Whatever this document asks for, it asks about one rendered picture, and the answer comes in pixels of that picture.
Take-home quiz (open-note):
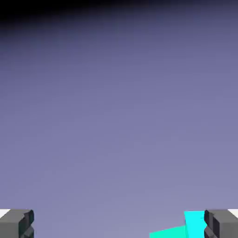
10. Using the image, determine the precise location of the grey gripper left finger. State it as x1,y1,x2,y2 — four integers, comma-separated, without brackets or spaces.
0,208,35,238

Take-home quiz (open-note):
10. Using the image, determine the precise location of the large cyan box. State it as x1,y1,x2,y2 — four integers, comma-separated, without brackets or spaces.
149,210,208,238

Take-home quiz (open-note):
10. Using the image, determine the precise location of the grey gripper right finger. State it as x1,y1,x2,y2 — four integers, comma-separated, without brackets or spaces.
204,208,238,238

